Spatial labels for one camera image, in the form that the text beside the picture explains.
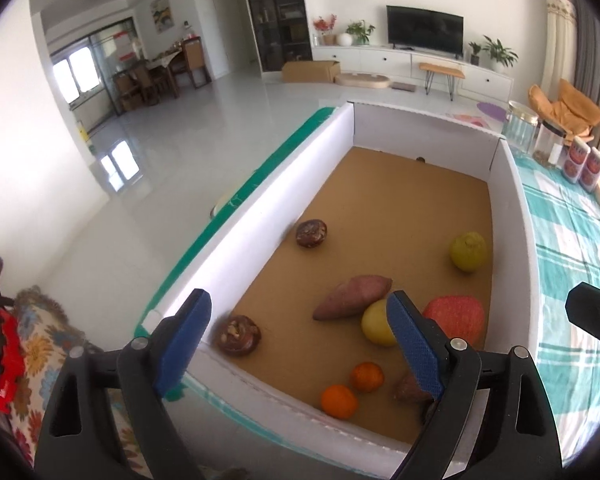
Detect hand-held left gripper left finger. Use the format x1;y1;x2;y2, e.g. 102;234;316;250
34;288;213;480

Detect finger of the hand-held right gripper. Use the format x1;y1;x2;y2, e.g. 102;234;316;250
565;282;600;371

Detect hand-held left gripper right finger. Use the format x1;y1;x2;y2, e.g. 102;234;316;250
386;290;563;480

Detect red apple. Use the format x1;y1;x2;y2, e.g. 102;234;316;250
422;295;486;348

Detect yellow round fruit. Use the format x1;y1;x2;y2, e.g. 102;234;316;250
361;299;398;347

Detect white cardboard box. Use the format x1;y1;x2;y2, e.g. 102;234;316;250
134;101;542;478

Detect small purple sweet potato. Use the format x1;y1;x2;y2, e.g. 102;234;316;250
392;370;433;403

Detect small orange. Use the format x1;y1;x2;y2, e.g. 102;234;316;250
350;361;385;393
321;384;359;420

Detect large purple sweet potato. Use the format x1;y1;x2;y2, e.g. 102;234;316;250
312;274;394;321

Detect yellow-green citrus fruit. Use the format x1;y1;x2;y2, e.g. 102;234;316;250
450;231;489;273

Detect clear jar with white label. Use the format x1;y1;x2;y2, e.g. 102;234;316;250
532;120;569;168

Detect floral blanket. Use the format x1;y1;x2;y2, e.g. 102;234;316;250
0;285;151;480

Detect orange cushioned chair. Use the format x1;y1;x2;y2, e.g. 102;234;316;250
527;78;600;143

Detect glass jar with gold lid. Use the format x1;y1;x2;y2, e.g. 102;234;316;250
502;101;539;156

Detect red cloth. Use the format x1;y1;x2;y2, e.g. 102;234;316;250
0;307;21;413

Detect purple round mat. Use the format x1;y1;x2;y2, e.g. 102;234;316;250
476;101;508;121

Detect pink floor mat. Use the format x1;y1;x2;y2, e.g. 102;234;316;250
445;111;487;129

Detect grey curtain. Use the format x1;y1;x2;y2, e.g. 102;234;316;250
570;0;600;111

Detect cream patterned curtain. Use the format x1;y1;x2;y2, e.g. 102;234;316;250
540;0;578;106

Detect large green potted plant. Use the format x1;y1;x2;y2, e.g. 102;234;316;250
481;35;520;72

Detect wooden bench with metal legs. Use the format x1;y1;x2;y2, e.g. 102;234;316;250
419;62;466;101

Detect beige oval scratch board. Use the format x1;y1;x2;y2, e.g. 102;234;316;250
336;72;392;92

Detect dining table with chairs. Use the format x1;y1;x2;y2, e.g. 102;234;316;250
112;37;213;111

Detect black television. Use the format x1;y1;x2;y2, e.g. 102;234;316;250
386;5;465;58

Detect white television cabinet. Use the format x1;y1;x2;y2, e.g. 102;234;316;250
311;44;515;103

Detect brown cardboard carton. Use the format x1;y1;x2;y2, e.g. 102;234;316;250
281;60;342;84

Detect green plant in white pot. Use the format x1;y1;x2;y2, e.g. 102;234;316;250
346;20;376;46

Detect red flowers in pot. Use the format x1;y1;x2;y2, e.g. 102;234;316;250
312;15;338;46

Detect black glass display cabinet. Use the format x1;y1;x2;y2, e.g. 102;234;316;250
239;0;315;73

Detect framed wall painting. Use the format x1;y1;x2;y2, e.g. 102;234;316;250
150;0;173;34

